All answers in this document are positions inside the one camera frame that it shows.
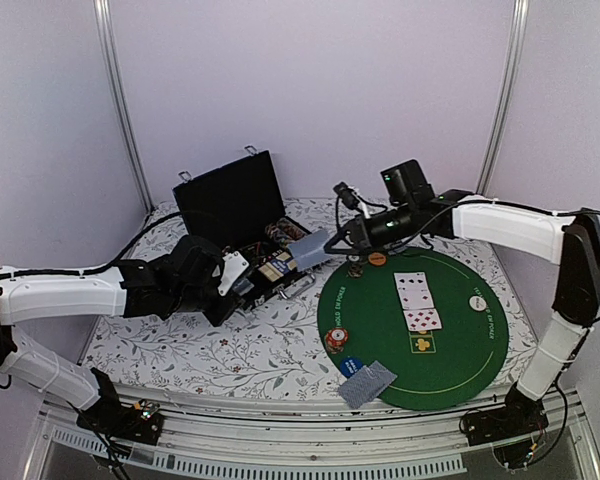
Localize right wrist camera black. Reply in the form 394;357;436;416
380;159;435;209

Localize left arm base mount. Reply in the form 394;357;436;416
76;368;164;446

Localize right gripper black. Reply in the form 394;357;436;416
326;202;418;256

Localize face up red card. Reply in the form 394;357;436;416
397;288;434;311

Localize orange big blind button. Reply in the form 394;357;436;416
368;252;387;266

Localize right aluminium frame post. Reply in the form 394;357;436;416
476;0;530;195

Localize Texas Hold'em card box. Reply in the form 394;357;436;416
258;251;297;282

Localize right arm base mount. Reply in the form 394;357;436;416
459;386;549;470

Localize face up spade card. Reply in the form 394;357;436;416
394;272;429;291

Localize green twenty chip stack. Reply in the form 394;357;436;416
347;255;363;279

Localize blue playing card deck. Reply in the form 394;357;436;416
232;278;255;296

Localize red poker chip stack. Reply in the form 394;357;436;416
324;327;349;355

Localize left aluminium frame post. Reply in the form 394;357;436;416
93;0;154;213

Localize blue small blind button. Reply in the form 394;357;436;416
339;357;364;378

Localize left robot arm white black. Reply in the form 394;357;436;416
0;248;248;434

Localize aluminium frame post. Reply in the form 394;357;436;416
93;0;154;213
476;0;530;195

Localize aluminium front rail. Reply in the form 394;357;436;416
22;384;600;480

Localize floral white table cloth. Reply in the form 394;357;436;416
82;199;536;401

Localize black poker chip case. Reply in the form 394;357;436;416
173;151;316;310

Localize dealt playing card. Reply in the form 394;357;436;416
364;361;397;398
338;367;374;409

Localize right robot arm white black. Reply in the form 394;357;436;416
324;189;600;436

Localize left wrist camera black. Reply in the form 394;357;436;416
169;235;225;286

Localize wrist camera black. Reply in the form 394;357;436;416
380;159;435;209
169;235;225;286

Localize round green poker mat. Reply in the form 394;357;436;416
317;248;509;411

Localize face up diamond card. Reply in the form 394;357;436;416
403;309;443;332

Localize white dealer button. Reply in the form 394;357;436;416
469;295;488;312

